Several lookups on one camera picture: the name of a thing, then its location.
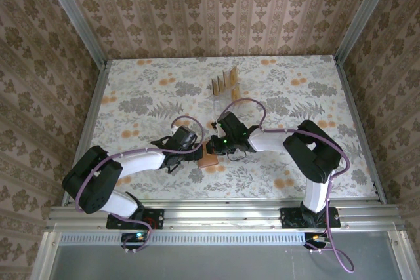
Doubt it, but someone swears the grey metal bench panel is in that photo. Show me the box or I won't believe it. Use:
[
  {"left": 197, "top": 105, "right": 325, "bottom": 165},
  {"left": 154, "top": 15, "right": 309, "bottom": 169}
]
[{"left": 49, "top": 243, "right": 406, "bottom": 280}]

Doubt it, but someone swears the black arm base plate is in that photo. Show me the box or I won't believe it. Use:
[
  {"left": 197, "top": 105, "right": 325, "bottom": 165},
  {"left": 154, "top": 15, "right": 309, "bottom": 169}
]
[
  {"left": 280, "top": 207, "right": 341, "bottom": 230},
  {"left": 106, "top": 208, "right": 165, "bottom": 230}
]

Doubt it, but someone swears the wide aluminium mounting rail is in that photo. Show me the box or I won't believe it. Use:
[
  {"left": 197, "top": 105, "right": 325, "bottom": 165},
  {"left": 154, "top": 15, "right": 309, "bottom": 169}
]
[{"left": 45, "top": 198, "right": 404, "bottom": 232}]

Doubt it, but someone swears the grey slotted cable duct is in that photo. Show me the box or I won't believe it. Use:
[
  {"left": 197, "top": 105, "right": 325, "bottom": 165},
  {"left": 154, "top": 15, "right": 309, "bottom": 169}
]
[{"left": 58, "top": 231, "right": 308, "bottom": 245}]

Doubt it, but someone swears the aluminium table edge rail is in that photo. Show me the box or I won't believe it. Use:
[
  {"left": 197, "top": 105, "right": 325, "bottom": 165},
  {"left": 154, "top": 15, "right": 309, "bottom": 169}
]
[
  {"left": 80, "top": 60, "right": 111, "bottom": 153},
  {"left": 333, "top": 58, "right": 387, "bottom": 205}
]

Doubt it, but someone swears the aluminium lower frame bar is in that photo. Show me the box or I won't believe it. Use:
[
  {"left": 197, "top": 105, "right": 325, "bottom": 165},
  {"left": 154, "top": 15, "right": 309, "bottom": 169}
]
[
  {"left": 387, "top": 230, "right": 417, "bottom": 280},
  {"left": 30, "top": 231, "right": 62, "bottom": 280}
]

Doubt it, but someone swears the aluminium frame post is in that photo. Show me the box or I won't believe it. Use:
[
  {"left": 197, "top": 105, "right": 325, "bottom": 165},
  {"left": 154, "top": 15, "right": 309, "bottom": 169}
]
[
  {"left": 333, "top": 0, "right": 400, "bottom": 64},
  {"left": 36, "top": 0, "right": 109, "bottom": 68}
]

